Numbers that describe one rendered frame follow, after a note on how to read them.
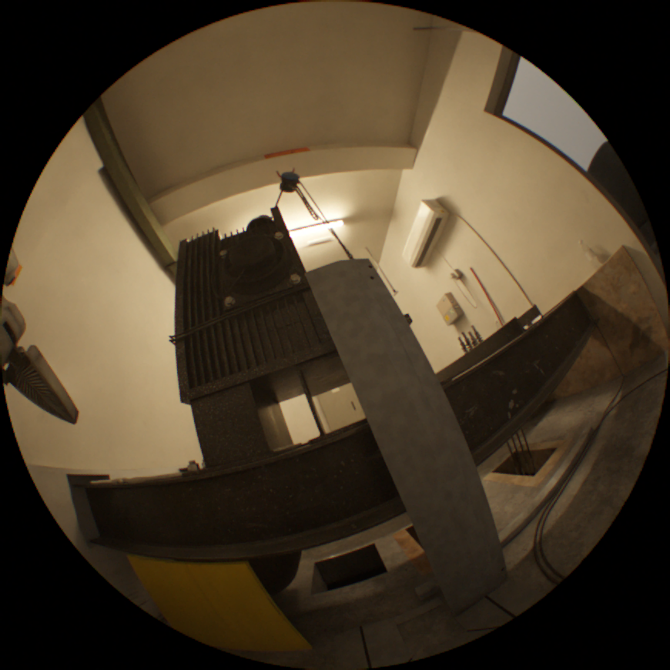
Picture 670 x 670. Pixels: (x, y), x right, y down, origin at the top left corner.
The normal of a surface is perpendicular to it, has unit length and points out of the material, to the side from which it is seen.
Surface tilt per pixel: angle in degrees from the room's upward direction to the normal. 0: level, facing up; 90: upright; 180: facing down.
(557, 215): 90
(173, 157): 180
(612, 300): 90
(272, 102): 180
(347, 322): 90
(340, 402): 90
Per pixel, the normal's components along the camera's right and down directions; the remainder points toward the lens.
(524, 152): -0.93, 0.33
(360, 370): -0.07, -0.38
